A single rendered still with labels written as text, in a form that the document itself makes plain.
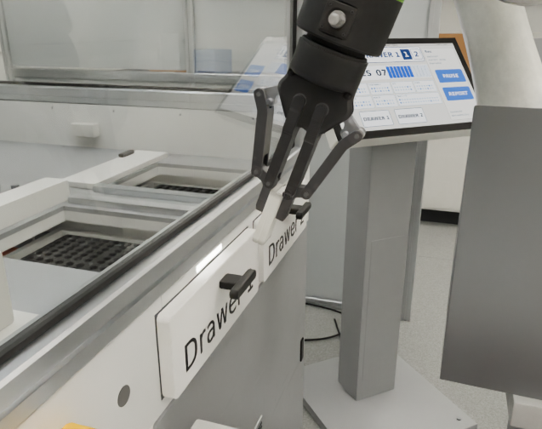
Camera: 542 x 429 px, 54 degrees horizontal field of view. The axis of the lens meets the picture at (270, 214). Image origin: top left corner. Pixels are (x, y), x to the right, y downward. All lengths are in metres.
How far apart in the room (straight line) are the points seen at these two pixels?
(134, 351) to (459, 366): 0.44
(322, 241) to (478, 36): 1.59
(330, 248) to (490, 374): 1.66
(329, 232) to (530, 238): 1.71
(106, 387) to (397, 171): 1.21
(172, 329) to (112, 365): 0.09
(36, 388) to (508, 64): 0.79
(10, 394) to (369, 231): 1.29
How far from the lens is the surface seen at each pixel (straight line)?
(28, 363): 0.45
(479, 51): 0.95
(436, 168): 3.53
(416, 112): 1.51
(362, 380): 1.87
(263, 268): 0.89
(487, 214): 0.70
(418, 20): 2.16
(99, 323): 0.51
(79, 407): 0.52
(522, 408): 0.81
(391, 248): 1.68
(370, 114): 1.42
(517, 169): 0.69
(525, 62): 0.95
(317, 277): 2.46
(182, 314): 0.62
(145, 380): 0.62
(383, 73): 1.53
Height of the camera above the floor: 1.23
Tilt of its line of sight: 19 degrees down
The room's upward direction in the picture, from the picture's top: straight up
